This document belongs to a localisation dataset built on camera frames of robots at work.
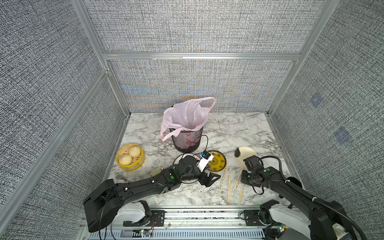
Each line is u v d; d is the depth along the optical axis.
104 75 0.90
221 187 0.83
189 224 0.73
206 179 0.65
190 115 0.93
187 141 0.86
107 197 0.46
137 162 0.88
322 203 0.43
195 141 0.89
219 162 0.93
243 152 0.96
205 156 0.65
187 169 0.58
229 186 0.84
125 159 0.88
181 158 0.59
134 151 0.90
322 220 0.39
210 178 0.65
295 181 0.78
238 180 0.85
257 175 0.61
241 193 0.81
